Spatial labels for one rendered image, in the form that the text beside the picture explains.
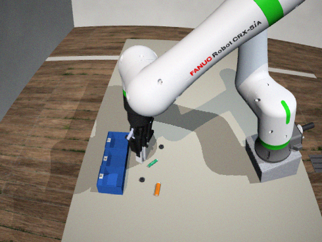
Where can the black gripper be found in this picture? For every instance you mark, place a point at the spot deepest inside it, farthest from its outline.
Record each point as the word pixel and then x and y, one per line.
pixel 139 136

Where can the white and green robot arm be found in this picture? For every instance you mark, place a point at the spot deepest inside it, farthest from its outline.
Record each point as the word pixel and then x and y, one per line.
pixel 151 84

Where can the blue rack of bins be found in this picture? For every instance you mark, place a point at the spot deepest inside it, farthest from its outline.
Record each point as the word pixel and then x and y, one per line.
pixel 113 167

